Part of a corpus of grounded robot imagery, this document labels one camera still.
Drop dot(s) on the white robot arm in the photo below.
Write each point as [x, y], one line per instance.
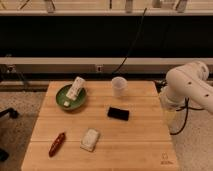
[186, 81]

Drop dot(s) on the small white cube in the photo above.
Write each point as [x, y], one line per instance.
[66, 104]

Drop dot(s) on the wall socket plate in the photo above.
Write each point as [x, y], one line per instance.
[99, 68]

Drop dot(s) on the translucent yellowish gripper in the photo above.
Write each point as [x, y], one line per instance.
[169, 116]

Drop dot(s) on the green bowl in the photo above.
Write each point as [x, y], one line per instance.
[61, 97]

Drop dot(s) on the clear plastic cup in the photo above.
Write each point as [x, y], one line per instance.
[119, 85]

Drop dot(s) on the white wrapped block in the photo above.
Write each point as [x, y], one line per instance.
[90, 139]

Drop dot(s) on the red sausage-shaped object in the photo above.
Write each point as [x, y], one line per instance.
[56, 144]

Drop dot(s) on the white rectangular package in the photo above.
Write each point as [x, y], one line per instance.
[75, 88]

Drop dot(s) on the black rectangular sponge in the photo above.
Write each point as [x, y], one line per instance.
[118, 113]

